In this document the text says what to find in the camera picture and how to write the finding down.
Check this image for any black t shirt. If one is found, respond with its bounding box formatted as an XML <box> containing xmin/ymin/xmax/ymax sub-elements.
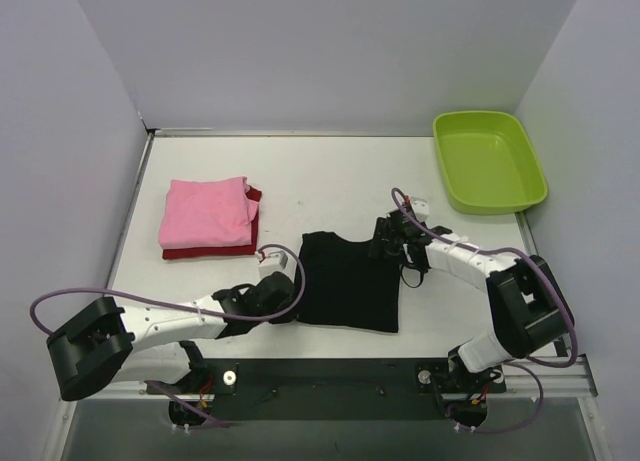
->
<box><xmin>291</xmin><ymin>232</ymin><xmax>400</xmax><ymax>334</ymax></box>

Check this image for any red t shirt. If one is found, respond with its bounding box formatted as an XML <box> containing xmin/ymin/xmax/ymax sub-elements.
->
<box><xmin>161</xmin><ymin>183</ymin><xmax>264</xmax><ymax>262</ymax></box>

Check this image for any pink t shirt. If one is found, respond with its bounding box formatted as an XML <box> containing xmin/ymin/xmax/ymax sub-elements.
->
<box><xmin>157</xmin><ymin>176</ymin><xmax>261</xmax><ymax>250</ymax></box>

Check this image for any green plastic tray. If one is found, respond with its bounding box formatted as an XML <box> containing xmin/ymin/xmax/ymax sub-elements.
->
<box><xmin>433</xmin><ymin>110</ymin><xmax>548</xmax><ymax>215</ymax></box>

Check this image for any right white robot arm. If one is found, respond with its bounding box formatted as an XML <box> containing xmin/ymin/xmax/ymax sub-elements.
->
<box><xmin>369</xmin><ymin>207</ymin><xmax>573</xmax><ymax>382</ymax></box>

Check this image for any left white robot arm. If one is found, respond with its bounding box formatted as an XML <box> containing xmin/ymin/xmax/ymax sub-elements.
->
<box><xmin>46</xmin><ymin>272</ymin><xmax>294</xmax><ymax>401</ymax></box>

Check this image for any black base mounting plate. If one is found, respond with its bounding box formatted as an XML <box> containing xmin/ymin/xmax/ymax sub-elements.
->
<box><xmin>146</xmin><ymin>358</ymin><xmax>506</xmax><ymax>422</ymax></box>

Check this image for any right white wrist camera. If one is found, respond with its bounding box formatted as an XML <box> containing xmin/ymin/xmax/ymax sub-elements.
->
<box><xmin>405</xmin><ymin>196</ymin><xmax>430</xmax><ymax>223</ymax></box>

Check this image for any aluminium rail frame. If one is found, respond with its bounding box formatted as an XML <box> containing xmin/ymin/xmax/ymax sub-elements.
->
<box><xmin>492</xmin><ymin>130</ymin><xmax>599</xmax><ymax>400</ymax></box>

